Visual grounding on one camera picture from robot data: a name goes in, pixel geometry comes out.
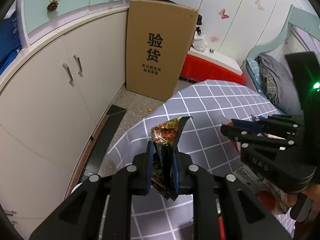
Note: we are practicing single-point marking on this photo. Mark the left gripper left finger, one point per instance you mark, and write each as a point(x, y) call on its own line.
point(142, 176)

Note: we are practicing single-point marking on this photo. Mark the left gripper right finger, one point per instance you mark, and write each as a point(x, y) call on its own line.
point(181, 173)

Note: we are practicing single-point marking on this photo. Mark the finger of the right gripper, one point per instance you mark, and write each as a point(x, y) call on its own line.
point(262, 138)
point(275, 123)

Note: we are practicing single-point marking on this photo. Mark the black orange snack wrapper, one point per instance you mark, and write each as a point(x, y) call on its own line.
point(165, 139)

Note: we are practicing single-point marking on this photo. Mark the person right hand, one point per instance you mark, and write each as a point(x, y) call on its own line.
point(312, 191)

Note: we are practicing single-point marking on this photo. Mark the grey quilt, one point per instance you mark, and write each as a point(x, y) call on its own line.
point(278, 85)

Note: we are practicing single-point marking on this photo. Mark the orange red snack bag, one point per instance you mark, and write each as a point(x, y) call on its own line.
point(273, 198)

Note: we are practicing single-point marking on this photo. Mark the grey checked bed sheet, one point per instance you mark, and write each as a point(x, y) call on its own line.
point(207, 105)

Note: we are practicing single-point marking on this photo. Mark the red white storage bench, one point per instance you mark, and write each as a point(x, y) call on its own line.
point(208, 65)

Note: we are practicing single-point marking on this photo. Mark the white plastic bag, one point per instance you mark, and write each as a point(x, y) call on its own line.
point(199, 42)

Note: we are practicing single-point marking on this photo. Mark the mint green bed headboard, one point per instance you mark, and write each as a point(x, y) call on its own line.
point(296, 17)

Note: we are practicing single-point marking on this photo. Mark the cream lower cabinet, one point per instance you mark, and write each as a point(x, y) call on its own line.
point(54, 95)

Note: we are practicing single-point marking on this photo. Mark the white wardrobe doors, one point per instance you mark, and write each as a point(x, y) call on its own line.
point(250, 22)

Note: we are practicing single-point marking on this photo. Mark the tall brown cardboard box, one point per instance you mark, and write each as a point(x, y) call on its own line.
point(159, 36)

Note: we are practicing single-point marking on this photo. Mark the blue plastic bag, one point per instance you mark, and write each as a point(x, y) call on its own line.
point(10, 44)

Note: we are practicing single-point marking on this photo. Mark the left pine cone ornament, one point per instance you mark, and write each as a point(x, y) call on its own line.
point(52, 6)

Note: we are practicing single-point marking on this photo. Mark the mint green drawer unit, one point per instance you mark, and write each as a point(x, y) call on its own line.
point(35, 21)

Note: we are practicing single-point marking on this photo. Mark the pink butterfly wall sticker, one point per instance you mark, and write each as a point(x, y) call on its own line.
point(223, 14)

